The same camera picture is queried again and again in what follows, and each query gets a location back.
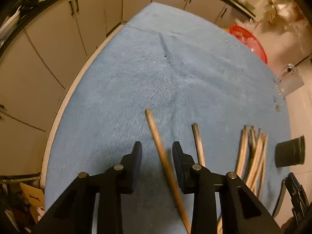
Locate red plastic basin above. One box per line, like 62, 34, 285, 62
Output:
230, 25, 268, 65

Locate black chopstick holder cup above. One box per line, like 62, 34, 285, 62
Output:
275, 135, 305, 168

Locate wooden chopstick bundle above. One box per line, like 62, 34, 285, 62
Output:
235, 125, 249, 179
245, 128, 263, 189
252, 134, 268, 199

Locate lower kitchen cabinets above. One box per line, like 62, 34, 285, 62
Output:
1, 0, 255, 177

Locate blue towel mat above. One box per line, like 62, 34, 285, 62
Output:
45, 3, 290, 233

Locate clear glass mug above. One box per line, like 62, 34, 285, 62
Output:
276, 63, 304, 98

